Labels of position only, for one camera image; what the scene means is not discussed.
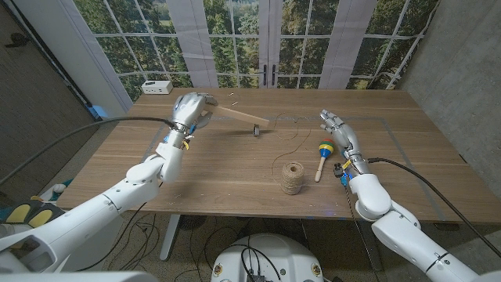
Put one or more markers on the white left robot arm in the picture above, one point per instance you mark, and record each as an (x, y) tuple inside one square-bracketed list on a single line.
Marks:
[(78, 223)]

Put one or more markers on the blue floor object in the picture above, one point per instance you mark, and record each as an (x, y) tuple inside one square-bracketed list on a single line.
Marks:
[(98, 111)]

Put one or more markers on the jute twine spool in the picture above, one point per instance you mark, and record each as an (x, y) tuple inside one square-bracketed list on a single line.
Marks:
[(292, 178)]

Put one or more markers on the wooden clothes hanger with clips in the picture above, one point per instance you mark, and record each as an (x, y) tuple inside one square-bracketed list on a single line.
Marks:
[(242, 114)]

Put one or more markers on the white teal floor object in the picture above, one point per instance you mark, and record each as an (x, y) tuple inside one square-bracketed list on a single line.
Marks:
[(58, 188)]

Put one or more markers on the white power strip box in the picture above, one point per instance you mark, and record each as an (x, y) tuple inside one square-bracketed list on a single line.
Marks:
[(156, 87)]

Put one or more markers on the rainbow striped wooden maraca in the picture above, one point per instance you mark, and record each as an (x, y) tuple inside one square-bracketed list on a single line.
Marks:
[(326, 148)]

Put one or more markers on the black yellow foot pedal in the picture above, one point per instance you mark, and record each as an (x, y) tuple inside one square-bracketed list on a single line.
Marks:
[(23, 213)]

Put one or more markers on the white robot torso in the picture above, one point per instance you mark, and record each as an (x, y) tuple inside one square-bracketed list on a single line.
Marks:
[(270, 258)]

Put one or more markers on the printed forest window backdrop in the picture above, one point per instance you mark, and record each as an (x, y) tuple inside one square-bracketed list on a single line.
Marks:
[(235, 39)]

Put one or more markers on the white table leg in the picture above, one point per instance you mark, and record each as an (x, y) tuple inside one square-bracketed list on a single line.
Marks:
[(170, 239)]

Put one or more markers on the black wall hook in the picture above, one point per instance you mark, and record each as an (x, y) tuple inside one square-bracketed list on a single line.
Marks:
[(17, 39)]

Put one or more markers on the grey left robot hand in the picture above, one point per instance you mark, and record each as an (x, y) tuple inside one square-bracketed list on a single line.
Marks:
[(189, 109)]

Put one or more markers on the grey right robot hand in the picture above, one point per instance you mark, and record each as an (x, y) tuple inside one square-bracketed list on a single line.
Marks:
[(344, 135)]

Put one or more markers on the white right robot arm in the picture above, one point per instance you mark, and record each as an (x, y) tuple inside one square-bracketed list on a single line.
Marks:
[(411, 243)]

